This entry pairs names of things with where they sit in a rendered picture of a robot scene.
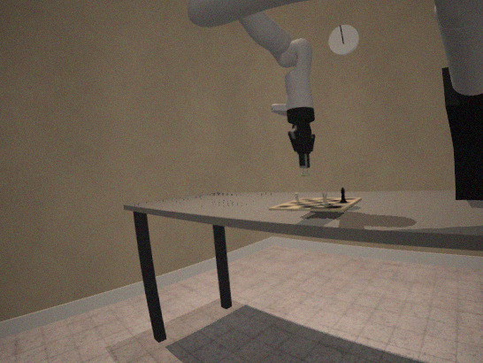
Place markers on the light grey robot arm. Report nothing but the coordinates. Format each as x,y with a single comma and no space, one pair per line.
460,23

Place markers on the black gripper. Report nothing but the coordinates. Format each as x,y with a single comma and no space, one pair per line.
302,117

